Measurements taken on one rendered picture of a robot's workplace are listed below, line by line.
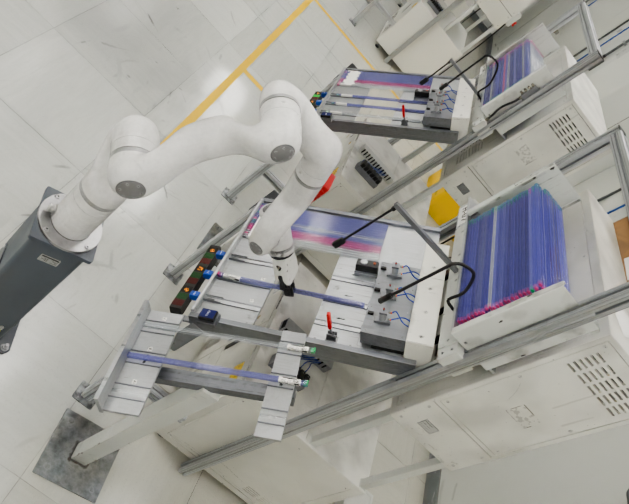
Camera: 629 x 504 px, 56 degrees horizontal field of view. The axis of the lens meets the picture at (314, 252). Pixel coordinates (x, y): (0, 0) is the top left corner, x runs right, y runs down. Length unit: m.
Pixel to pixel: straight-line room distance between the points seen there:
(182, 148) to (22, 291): 0.82
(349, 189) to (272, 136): 1.81
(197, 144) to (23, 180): 1.41
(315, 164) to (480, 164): 1.57
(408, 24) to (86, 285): 4.40
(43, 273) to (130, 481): 0.93
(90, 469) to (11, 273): 0.81
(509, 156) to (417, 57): 3.43
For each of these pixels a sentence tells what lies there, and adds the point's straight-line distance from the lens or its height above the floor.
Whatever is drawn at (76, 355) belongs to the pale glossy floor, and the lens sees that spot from 2.52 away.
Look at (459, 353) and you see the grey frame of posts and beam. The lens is 1.66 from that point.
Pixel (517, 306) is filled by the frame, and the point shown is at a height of 1.59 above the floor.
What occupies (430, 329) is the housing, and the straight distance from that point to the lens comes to 1.78.
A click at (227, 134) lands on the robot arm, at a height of 1.31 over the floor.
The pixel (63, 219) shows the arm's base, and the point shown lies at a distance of 1.78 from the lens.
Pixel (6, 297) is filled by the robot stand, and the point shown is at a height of 0.32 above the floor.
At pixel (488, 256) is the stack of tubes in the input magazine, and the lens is 1.82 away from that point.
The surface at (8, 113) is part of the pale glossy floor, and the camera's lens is 2.96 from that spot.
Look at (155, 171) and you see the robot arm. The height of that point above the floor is 1.14.
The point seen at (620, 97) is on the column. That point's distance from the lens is 4.77.
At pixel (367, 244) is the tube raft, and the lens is 2.17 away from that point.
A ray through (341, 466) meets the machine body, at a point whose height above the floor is 0.62.
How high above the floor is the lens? 2.15
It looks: 36 degrees down
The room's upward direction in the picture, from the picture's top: 58 degrees clockwise
